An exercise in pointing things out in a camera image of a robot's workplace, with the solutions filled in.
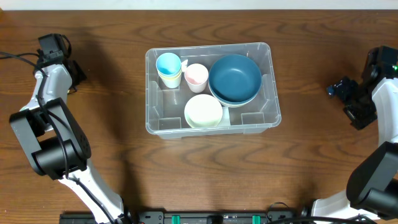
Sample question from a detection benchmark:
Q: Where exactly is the yellow cup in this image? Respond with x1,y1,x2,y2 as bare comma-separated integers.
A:
158,72,182,80

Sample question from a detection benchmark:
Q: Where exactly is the light blue cup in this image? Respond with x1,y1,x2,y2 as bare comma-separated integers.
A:
156,52,182,77

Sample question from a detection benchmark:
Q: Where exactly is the white cup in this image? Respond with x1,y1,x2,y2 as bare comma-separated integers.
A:
161,77,181,88

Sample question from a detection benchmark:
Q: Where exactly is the beige large bowl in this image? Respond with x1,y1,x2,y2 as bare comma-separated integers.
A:
208,88,261,108

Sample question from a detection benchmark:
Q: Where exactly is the pink cup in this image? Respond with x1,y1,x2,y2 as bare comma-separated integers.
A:
184,63,209,93

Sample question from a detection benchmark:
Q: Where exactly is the white small bowl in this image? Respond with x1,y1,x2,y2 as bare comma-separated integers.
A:
184,94,223,128

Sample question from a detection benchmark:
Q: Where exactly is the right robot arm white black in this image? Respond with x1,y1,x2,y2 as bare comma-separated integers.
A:
308,45,397,223

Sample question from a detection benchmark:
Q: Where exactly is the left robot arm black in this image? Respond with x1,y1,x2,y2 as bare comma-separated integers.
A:
9,34,135,223

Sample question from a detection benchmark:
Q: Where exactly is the white label in container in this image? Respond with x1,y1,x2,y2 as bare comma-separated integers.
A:
218,106,231,126

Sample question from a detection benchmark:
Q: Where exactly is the clear plastic storage container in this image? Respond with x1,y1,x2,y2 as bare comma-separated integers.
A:
145,42,282,139

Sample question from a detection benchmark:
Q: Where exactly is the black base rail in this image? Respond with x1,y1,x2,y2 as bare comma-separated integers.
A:
58,210,312,224

